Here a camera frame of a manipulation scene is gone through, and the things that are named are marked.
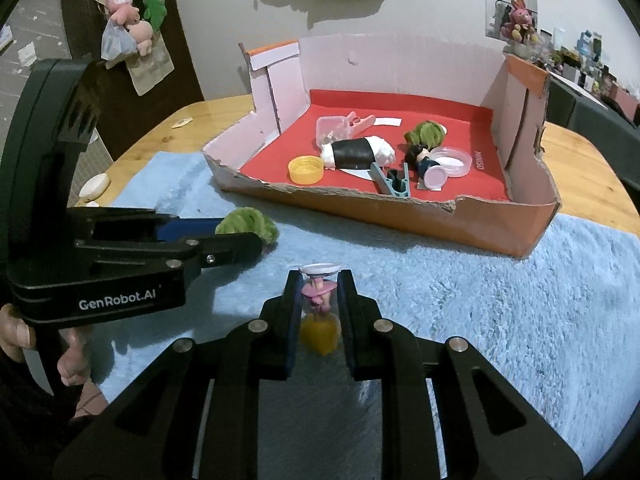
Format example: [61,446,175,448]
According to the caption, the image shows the pink yellow small figurine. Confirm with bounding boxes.
[299,263,341,356]

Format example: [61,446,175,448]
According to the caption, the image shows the small clear plastic box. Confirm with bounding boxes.
[316,116,349,148]

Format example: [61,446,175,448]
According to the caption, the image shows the black white sock roll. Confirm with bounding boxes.
[320,136,396,170]

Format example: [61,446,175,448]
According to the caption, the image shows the pink clothes peg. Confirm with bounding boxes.
[345,112,376,139]

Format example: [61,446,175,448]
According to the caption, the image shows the teal clothes peg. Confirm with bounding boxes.
[370,162,410,198]

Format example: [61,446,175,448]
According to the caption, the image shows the black haired doll figurine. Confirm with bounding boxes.
[405,144,448,192]

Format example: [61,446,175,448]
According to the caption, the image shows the green yarn bundle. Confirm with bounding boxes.
[404,120,447,151]

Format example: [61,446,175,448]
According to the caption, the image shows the round clear plastic lid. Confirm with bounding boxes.
[430,146,473,178]

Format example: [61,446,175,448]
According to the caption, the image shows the person's left hand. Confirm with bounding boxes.
[1,304,107,418]

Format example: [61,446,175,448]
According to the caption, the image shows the small paper scrap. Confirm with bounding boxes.
[171,117,193,129]

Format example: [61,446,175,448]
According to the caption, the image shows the dark wooden door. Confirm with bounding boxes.
[61,0,203,158]

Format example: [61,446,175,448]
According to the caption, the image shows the light blue fluffy towel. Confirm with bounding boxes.
[89,152,640,478]

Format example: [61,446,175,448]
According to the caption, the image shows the pink plush toys on door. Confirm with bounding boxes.
[101,0,167,64]

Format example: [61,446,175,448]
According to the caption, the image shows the orange cardboard box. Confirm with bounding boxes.
[204,35,561,257]

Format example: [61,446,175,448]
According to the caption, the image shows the dark cloth side table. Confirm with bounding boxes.
[547,47,639,148]

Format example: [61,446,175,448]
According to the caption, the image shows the pink bunny plush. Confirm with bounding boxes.
[500,0,536,44]

